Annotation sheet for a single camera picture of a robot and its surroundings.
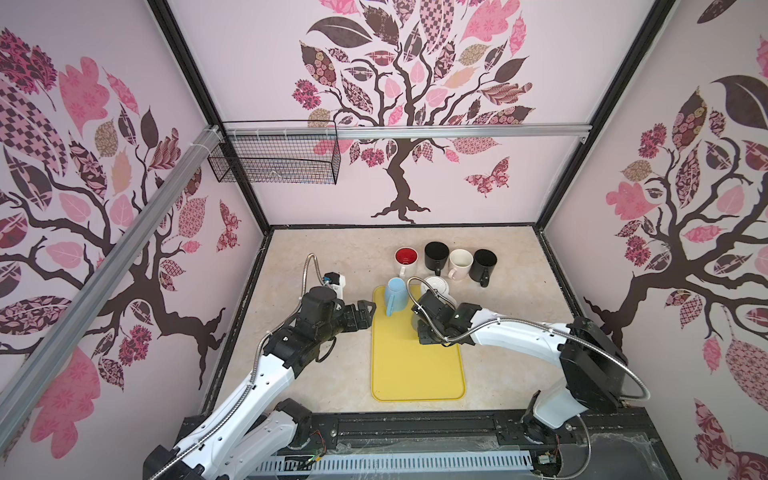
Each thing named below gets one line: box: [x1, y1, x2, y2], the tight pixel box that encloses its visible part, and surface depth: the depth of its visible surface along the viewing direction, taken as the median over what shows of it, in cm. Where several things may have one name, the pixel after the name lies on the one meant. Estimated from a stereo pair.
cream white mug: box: [394, 246, 419, 277], surface depth 103 cm
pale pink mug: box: [448, 248, 474, 281], surface depth 100 cm
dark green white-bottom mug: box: [424, 241, 450, 276], surface depth 102 cm
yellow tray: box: [371, 285, 465, 402], surface depth 85 cm
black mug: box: [468, 248, 498, 288], surface depth 102 cm
